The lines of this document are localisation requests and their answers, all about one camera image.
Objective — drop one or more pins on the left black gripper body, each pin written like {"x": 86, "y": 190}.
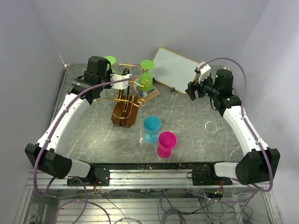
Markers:
{"x": 107, "y": 79}

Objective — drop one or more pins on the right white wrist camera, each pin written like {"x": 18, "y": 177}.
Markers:
{"x": 203, "y": 71}

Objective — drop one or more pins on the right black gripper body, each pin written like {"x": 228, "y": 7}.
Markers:
{"x": 207, "y": 87}

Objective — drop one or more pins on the aluminium rail frame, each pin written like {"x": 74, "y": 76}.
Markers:
{"x": 149, "y": 193}

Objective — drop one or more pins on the green wine glass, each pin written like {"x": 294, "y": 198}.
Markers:
{"x": 112, "y": 61}
{"x": 145, "y": 80}

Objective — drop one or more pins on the small illustrated book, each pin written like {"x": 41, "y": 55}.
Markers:
{"x": 146, "y": 95}

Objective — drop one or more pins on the gold wine glass rack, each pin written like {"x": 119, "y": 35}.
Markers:
{"x": 126, "y": 106}

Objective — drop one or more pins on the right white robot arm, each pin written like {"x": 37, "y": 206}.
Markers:
{"x": 259, "y": 162}

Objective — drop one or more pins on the gold framed whiteboard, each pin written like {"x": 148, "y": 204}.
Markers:
{"x": 173, "y": 70}

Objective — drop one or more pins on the clear wine glass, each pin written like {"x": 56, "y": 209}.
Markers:
{"x": 211, "y": 127}

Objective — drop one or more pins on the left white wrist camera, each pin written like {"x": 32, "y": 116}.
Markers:
{"x": 120, "y": 82}

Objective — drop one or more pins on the blue wine glass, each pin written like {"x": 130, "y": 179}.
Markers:
{"x": 151, "y": 126}

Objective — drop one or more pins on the pink wine glass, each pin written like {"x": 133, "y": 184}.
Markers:
{"x": 166, "y": 142}

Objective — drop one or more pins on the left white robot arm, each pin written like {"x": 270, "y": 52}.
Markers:
{"x": 47, "y": 154}

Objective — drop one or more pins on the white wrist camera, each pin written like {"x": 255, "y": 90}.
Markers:
{"x": 203, "y": 71}
{"x": 120, "y": 82}

